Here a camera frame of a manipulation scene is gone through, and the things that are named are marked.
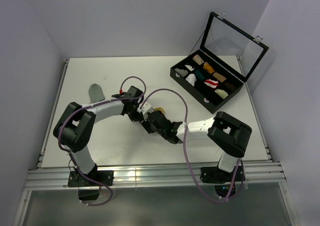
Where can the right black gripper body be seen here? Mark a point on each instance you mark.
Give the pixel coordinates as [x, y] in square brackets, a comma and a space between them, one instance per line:
[150, 129]

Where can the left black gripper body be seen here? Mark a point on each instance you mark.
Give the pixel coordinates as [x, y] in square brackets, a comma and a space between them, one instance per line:
[134, 115]

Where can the mustard yellow sock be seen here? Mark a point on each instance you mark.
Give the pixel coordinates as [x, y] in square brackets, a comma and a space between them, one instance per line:
[160, 109]

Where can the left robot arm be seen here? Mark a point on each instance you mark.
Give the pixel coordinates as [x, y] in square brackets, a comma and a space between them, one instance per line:
[75, 126]

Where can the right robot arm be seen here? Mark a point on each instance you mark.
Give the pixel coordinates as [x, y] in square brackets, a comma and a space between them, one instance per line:
[228, 133]

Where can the grey white rolled sock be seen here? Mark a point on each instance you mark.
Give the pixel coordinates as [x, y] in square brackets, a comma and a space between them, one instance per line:
[181, 72]

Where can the white black rolled sock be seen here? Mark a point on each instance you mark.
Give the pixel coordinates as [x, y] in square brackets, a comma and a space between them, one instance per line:
[191, 68]

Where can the teal rolled sock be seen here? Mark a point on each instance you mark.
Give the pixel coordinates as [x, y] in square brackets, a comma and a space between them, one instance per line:
[199, 75]

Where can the red white striped sock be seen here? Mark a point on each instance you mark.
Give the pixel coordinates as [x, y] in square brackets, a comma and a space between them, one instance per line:
[211, 83]

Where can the cream rolled sock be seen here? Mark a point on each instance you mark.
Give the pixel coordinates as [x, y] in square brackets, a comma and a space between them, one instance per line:
[222, 93]

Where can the orange rolled sock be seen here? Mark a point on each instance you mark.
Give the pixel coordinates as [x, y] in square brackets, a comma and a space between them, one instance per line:
[208, 68]

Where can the beige rolled sock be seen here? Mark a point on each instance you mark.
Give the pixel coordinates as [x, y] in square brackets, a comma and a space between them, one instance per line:
[198, 59]

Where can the tan rolled sock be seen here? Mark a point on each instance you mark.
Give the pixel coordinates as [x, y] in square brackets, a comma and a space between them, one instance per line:
[219, 77]

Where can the brown rolled sock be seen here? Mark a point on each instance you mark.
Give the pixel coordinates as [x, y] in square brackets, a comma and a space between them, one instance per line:
[230, 86]

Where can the black compartment box with lid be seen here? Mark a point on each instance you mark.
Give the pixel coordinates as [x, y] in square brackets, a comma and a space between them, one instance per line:
[231, 51]

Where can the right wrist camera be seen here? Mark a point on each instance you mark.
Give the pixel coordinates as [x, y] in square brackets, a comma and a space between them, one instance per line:
[145, 109]

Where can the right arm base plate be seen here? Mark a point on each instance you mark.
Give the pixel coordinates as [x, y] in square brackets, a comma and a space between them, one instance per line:
[215, 175]

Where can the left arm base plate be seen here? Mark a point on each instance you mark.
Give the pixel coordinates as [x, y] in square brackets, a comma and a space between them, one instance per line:
[104, 177]

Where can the aluminium frame rail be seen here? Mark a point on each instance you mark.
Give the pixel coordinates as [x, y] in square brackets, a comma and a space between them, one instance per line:
[148, 176]

